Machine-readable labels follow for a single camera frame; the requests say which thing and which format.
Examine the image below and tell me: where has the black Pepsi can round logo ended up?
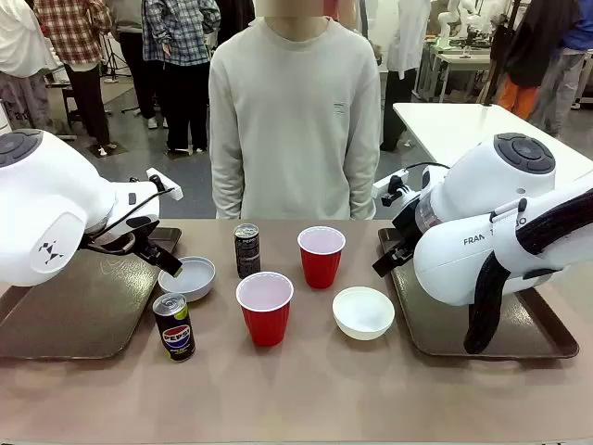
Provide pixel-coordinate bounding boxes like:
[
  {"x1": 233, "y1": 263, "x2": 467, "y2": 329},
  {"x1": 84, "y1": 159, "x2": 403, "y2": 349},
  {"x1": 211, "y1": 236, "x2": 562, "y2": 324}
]
[{"x1": 152, "y1": 293, "x2": 196, "y2": 363}]

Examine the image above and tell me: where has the person's right forearm beige sleeve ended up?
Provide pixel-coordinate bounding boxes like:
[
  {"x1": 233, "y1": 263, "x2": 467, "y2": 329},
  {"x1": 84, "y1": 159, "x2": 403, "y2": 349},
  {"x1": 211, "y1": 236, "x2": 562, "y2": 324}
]
[{"x1": 208, "y1": 133, "x2": 245, "y2": 220}]

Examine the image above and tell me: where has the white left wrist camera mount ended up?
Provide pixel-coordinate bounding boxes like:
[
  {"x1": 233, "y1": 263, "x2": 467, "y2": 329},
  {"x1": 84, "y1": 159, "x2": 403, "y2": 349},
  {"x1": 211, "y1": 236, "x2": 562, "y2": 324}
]
[{"x1": 145, "y1": 168, "x2": 184, "y2": 201}]

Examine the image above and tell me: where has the bystander in blue top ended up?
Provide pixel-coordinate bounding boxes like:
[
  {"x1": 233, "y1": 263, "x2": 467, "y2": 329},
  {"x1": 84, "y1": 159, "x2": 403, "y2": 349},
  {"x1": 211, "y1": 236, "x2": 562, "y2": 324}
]
[{"x1": 527, "y1": 0, "x2": 593, "y2": 138}]

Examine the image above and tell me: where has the pale grey plastic bowl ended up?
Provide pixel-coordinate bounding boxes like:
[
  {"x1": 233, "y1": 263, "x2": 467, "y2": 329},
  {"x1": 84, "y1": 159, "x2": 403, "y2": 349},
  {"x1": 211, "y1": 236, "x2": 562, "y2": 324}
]
[{"x1": 158, "y1": 256, "x2": 218, "y2": 305}]

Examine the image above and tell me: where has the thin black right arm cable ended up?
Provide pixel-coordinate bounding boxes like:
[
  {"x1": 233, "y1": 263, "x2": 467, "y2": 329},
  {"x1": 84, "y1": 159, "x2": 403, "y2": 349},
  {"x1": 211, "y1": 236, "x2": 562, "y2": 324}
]
[{"x1": 401, "y1": 161, "x2": 453, "y2": 175}]

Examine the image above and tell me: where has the grey background workbench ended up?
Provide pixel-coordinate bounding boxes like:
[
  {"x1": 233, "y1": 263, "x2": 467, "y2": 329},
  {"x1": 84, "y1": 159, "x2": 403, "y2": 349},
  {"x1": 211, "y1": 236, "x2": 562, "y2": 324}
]
[{"x1": 415, "y1": 39, "x2": 493, "y2": 104}]

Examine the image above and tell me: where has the black tripod stand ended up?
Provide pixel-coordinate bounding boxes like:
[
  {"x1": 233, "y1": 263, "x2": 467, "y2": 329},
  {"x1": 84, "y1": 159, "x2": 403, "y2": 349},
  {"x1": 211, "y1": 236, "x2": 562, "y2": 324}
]
[{"x1": 99, "y1": 34, "x2": 136, "y2": 85}]

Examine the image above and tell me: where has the black stool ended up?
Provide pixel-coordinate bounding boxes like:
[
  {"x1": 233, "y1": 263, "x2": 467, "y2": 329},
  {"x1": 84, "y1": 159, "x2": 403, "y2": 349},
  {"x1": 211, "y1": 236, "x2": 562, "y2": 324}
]
[{"x1": 58, "y1": 83, "x2": 94, "y2": 141}]

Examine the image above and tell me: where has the white plastic bowl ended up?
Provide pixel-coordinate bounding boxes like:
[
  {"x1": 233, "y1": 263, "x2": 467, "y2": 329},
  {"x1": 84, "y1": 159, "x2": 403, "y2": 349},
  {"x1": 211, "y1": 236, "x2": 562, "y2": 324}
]
[{"x1": 332, "y1": 286, "x2": 396, "y2": 342}]

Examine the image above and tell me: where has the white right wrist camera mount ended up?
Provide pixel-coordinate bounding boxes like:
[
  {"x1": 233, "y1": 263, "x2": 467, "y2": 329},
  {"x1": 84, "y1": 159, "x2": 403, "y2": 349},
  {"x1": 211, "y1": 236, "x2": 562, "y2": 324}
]
[{"x1": 372, "y1": 169, "x2": 411, "y2": 208}]

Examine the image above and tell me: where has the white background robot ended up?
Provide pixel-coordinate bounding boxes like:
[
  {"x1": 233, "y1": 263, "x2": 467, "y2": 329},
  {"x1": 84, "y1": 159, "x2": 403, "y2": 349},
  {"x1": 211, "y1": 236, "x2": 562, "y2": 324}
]
[{"x1": 437, "y1": 0, "x2": 493, "y2": 48}]

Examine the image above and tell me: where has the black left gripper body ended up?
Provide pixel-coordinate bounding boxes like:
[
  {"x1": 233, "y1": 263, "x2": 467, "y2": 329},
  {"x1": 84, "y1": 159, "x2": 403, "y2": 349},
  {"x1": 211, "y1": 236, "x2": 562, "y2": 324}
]
[{"x1": 122, "y1": 221, "x2": 164, "y2": 261}]

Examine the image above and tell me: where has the person in beige sweatshirt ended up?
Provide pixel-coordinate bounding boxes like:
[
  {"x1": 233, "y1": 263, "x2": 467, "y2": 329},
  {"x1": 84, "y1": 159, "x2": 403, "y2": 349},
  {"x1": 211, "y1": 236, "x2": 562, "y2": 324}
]
[{"x1": 208, "y1": 0, "x2": 384, "y2": 222}]

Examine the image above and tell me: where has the black can vertical lettering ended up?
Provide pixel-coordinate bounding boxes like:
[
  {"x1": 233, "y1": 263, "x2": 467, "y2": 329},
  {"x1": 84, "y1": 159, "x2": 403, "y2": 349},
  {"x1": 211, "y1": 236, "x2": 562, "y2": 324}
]
[{"x1": 233, "y1": 223, "x2": 262, "y2": 280}]

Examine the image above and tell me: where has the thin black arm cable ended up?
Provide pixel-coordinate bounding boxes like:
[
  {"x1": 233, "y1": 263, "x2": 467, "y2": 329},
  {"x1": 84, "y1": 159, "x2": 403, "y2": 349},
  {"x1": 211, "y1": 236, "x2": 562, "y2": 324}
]
[
  {"x1": 88, "y1": 174, "x2": 180, "y2": 254},
  {"x1": 401, "y1": 161, "x2": 453, "y2": 175}
]

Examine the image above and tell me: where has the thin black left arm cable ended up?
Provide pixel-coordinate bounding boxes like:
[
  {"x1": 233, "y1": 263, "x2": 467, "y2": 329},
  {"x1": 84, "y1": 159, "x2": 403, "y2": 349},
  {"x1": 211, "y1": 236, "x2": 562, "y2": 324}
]
[{"x1": 88, "y1": 174, "x2": 180, "y2": 254}]

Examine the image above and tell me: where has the bystander with orange trousers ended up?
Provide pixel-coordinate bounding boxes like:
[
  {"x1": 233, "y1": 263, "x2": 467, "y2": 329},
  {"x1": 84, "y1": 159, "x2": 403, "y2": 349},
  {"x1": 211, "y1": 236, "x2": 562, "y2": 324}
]
[{"x1": 490, "y1": 0, "x2": 584, "y2": 120}]

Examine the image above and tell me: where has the red plastic cup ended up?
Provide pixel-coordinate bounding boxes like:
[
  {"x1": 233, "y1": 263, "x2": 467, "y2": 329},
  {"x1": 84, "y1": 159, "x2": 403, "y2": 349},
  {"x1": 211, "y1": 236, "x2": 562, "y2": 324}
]
[
  {"x1": 234, "y1": 271, "x2": 296, "y2": 348},
  {"x1": 296, "y1": 225, "x2": 347, "y2": 290}
]

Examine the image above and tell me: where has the bystander in red plaid shirt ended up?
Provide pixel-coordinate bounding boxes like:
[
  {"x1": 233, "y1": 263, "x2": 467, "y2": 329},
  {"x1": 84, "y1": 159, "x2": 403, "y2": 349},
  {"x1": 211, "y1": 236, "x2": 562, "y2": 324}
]
[{"x1": 32, "y1": 0, "x2": 116, "y2": 157}]

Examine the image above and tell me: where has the brown plastic tray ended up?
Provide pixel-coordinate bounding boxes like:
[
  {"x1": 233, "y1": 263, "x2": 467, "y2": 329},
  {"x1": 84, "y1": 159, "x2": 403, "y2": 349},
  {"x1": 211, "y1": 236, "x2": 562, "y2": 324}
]
[
  {"x1": 0, "y1": 226, "x2": 183, "y2": 362},
  {"x1": 377, "y1": 226, "x2": 580, "y2": 361}
]

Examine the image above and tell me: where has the bystander in grey top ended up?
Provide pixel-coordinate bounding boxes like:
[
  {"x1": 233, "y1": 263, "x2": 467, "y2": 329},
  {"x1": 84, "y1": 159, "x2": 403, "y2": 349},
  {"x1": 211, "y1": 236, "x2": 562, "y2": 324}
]
[{"x1": 109, "y1": 0, "x2": 159, "y2": 131}]

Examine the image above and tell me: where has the bystander in white shirt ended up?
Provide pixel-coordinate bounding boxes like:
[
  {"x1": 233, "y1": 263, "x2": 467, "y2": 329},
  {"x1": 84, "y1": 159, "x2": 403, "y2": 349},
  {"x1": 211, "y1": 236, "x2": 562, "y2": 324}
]
[{"x1": 378, "y1": 0, "x2": 433, "y2": 152}]

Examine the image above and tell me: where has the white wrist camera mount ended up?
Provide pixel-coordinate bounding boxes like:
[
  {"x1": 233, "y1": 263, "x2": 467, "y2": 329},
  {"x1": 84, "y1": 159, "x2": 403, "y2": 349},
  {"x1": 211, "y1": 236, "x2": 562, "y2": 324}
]
[
  {"x1": 372, "y1": 169, "x2": 411, "y2": 208},
  {"x1": 145, "y1": 168, "x2": 184, "y2": 201}
]

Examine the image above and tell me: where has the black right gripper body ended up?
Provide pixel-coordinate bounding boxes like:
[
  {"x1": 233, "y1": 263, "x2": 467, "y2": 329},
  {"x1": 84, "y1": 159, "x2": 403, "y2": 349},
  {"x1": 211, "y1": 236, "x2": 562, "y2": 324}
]
[{"x1": 391, "y1": 197, "x2": 425, "y2": 254}]

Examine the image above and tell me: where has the bystander in white hoodie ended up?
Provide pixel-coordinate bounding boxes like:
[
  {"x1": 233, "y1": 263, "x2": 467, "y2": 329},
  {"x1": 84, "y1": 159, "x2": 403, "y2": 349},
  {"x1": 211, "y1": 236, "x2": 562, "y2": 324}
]
[{"x1": 0, "y1": 0, "x2": 57, "y2": 132}]

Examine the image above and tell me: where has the person's left forearm beige sleeve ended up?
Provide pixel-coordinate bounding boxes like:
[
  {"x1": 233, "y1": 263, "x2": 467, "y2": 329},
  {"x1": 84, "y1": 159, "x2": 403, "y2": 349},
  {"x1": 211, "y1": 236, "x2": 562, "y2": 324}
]
[{"x1": 347, "y1": 133, "x2": 382, "y2": 220}]

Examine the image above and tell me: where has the white side table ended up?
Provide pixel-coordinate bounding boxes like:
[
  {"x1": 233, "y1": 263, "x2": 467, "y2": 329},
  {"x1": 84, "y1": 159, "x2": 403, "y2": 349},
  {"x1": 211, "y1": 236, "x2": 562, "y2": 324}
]
[{"x1": 392, "y1": 102, "x2": 593, "y2": 183}]

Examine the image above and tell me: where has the bystander in blue plaid shirt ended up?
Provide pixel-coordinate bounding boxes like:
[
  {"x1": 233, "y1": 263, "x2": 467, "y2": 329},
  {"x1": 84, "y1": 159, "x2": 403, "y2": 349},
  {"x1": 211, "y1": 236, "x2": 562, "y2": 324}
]
[{"x1": 141, "y1": 0, "x2": 221, "y2": 155}]

